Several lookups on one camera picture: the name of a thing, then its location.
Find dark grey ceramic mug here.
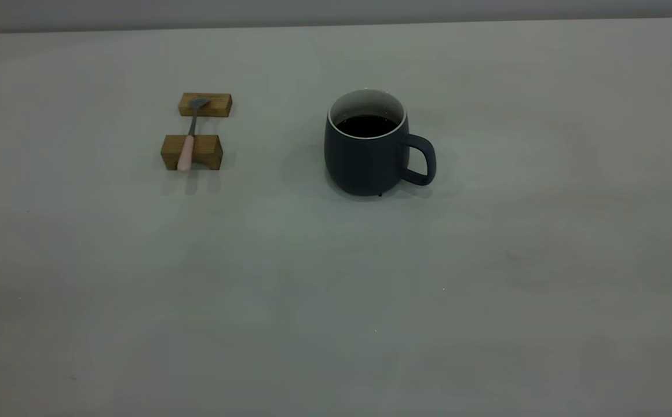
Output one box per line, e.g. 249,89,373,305
323,88,437,197

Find pink-handled small metal spoon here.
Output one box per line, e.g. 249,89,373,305
177,97,211,173

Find dark coffee liquid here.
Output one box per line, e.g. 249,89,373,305
336,115,398,138

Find arched wooden block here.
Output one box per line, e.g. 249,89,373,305
160,134,224,171

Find flat rectangular wooden block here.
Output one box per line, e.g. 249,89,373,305
178,92,233,118

